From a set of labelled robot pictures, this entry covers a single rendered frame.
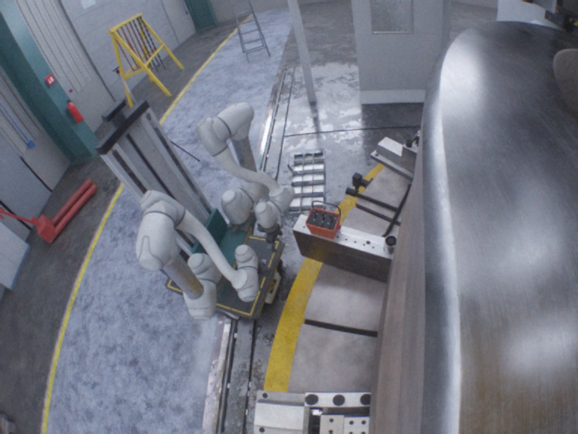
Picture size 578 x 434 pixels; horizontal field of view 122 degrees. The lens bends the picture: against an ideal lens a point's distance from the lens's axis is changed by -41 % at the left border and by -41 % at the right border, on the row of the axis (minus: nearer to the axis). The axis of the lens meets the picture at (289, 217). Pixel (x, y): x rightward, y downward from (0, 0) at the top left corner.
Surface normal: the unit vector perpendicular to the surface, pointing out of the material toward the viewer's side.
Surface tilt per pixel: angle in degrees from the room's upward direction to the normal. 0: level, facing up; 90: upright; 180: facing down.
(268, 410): 0
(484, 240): 0
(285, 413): 0
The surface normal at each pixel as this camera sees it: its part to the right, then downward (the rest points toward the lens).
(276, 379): -0.20, -0.58
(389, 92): -0.21, 0.02
